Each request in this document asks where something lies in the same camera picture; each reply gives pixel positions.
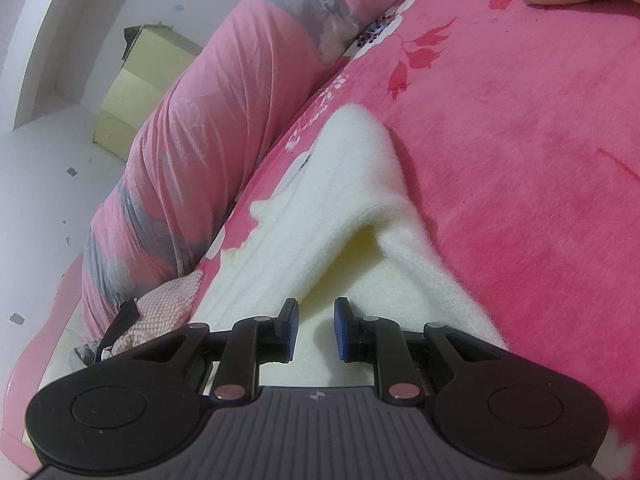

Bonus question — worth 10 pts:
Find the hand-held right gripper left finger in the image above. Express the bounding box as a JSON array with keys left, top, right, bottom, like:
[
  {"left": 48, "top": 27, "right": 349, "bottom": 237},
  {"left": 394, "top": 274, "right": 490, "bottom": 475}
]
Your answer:
[{"left": 131, "top": 297, "right": 301, "bottom": 407}]

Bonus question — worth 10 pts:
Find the pink knitted sweater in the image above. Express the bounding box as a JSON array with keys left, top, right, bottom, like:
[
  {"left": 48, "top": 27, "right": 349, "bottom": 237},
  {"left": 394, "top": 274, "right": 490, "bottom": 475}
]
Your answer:
[{"left": 112, "top": 272, "right": 204, "bottom": 357}]

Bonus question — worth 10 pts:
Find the pale yellow wardrobe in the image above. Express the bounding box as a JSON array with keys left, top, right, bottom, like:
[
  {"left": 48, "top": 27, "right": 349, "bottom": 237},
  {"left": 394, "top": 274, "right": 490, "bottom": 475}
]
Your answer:
[{"left": 92, "top": 25, "right": 204, "bottom": 162}]

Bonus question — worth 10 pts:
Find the white fluffy sweater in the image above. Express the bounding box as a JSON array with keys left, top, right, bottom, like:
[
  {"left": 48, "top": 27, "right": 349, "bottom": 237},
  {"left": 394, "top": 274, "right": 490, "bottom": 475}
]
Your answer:
[{"left": 192, "top": 105, "right": 512, "bottom": 391}]

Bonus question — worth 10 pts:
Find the pink grey rolled duvet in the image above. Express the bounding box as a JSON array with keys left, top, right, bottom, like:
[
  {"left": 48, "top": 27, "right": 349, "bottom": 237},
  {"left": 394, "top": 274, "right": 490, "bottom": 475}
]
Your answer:
[{"left": 80, "top": 0, "right": 451, "bottom": 347}]

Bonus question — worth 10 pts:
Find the black garment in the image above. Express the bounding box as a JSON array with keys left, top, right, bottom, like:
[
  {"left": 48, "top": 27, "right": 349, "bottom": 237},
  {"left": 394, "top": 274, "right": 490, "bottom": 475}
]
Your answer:
[{"left": 97, "top": 297, "right": 142, "bottom": 362}]

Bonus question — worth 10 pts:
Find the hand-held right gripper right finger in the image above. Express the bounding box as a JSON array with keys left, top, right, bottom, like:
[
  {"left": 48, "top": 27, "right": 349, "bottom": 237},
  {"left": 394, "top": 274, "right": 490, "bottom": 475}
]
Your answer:
[{"left": 333, "top": 296, "right": 502, "bottom": 407}]

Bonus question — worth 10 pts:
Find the pink white bed headboard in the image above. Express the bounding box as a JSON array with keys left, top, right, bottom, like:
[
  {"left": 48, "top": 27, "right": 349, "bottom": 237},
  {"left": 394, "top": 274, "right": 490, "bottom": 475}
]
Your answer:
[{"left": 0, "top": 255, "right": 101, "bottom": 441}]

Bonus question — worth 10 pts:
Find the pink floral blanket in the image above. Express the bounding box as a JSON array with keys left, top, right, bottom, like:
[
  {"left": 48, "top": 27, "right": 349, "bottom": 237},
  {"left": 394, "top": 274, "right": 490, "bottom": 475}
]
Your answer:
[{"left": 190, "top": 0, "right": 640, "bottom": 466}]

